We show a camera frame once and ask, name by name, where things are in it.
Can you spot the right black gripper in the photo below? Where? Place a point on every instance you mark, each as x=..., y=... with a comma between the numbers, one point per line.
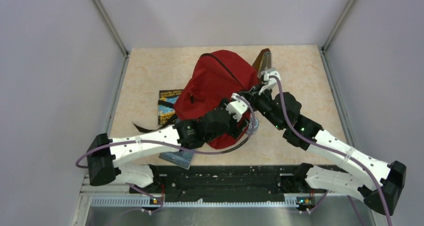
x=253, y=95

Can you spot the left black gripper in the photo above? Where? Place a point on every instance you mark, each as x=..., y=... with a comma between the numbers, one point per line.
x=235, y=131

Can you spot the red student backpack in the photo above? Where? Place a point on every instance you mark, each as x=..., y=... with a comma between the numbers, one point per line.
x=203, y=101

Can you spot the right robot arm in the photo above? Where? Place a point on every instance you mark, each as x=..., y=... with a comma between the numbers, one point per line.
x=377, y=183

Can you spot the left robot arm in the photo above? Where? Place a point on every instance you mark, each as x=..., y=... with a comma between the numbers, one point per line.
x=110, y=159

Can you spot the round blue patterned tin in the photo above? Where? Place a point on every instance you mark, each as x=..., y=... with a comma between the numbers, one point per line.
x=253, y=125

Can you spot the brown wooden metronome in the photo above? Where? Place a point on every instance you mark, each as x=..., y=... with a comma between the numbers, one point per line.
x=262, y=62

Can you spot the Nineteen Eighty-Four dark book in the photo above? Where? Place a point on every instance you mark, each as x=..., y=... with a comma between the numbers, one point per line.
x=182, y=159

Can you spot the colourful treehouse storey book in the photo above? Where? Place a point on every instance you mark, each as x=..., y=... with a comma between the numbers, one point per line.
x=166, y=101

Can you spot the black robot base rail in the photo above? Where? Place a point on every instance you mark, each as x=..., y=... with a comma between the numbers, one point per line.
x=238, y=183

